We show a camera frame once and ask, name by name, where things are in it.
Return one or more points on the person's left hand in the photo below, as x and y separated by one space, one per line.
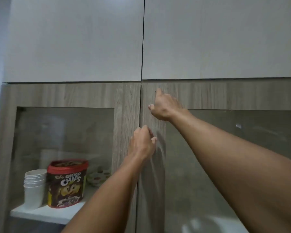
141 145

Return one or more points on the person's right hand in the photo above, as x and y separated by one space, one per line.
167 109

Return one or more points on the wood frame glass cabinet door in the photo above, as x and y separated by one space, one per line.
208 94
126 118

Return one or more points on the person's right forearm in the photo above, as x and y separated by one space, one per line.
232 172

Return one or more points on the person's left forearm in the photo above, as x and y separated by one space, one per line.
106 201

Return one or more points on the white upper cabinet door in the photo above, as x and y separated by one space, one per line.
75 38
220 38

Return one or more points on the polka dot plates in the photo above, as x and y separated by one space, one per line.
97 178

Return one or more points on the red lid cereal tub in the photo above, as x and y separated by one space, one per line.
66 186

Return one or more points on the stack of white paper cups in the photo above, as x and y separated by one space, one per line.
35 191

